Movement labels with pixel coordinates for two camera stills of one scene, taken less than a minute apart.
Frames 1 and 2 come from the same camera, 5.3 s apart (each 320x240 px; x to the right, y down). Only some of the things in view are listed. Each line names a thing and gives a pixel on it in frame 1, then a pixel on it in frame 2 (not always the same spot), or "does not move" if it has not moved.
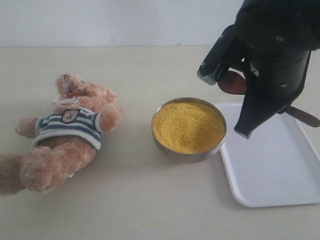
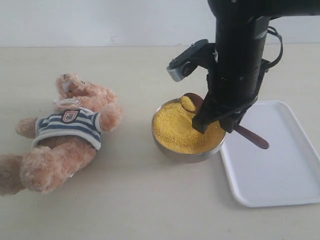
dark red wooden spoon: (233, 82) -> (244, 132)
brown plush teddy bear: (66, 137) does not move
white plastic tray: (278, 164) does not move
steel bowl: (188, 130) does not move
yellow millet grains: (188, 127) does not move
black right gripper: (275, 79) -> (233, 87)
